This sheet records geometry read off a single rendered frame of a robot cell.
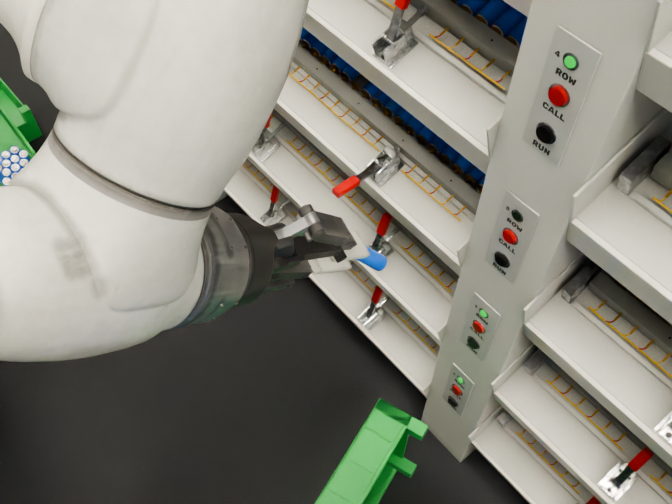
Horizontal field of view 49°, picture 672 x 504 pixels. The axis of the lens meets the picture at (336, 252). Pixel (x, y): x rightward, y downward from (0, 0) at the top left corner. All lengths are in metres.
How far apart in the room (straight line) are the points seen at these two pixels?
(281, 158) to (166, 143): 0.81
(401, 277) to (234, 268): 0.57
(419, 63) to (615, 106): 0.26
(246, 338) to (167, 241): 0.95
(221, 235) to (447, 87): 0.32
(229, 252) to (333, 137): 0.47
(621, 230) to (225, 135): 0.40
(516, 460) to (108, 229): 0.88
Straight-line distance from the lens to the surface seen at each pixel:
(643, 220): 0.69
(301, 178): 1.17
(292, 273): 0.68
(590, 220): 0.69
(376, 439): 1.08
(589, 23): 0.57
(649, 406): 0.84
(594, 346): 0.84
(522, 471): 1.19
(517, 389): 1.02
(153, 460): 1.31
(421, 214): 0.90
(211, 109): 0.39
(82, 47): 0.40
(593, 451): 1.01
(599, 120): 0.60
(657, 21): 0.53
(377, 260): 0.80
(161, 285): 0.45
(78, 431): 1.36
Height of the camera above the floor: 1.22
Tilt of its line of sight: 57 degrees down
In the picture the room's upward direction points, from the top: straight up
